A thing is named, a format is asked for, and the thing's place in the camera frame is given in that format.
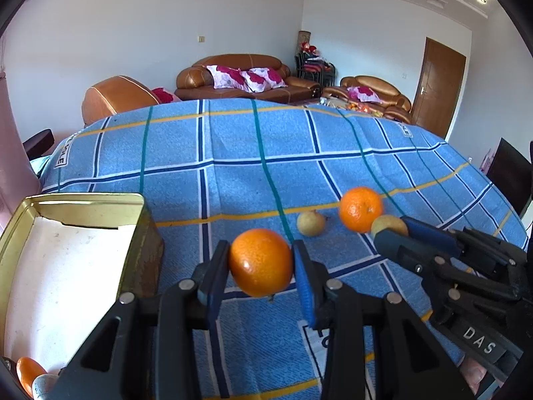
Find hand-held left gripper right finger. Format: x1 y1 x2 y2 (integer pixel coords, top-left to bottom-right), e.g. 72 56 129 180
291 239 469 400

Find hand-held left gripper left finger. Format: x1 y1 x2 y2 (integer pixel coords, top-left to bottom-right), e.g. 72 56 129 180
48 239 232 400

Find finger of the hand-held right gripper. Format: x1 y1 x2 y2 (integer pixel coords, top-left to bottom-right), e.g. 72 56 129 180
373 230 517 313
402 217 525 276

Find orange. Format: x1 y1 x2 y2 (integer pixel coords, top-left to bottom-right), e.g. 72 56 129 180
338 187 384 234
228 228 294 298
16 356 47 398

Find gold tin box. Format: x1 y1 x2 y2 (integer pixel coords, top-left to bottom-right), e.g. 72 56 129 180
0 193 164 400

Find pale fruit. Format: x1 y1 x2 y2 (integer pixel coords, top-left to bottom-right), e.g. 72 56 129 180
32 374 63 400

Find person's right hand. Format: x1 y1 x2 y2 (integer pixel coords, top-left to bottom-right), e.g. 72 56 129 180
458 357 502 400

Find short brown leather sofa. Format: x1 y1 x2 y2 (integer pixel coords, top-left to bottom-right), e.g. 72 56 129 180
325 76 413 124

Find brown wooden door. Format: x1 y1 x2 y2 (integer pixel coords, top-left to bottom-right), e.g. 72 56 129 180
412 37 467 140

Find pile of colourful snacks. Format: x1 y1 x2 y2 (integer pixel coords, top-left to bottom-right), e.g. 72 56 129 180
320 97 386 117

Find blue plaid blanket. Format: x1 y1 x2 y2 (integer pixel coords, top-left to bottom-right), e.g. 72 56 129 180
39 99 527 400

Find red white floral cushion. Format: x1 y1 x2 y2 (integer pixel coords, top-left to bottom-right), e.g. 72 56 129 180
207 65 247 89
347 86 382 104
242 68 289 92

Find stack of dark chairs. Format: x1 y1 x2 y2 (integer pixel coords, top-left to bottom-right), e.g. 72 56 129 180
295 52 336 89

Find long brown leather sofa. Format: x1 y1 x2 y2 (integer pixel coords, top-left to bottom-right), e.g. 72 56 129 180
175 54 322 106

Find brown leather armchair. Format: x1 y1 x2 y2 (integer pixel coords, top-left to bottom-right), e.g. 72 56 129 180
82 76 161 128

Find pink pitcher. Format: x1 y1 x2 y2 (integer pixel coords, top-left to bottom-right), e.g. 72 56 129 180
0 73 41 217

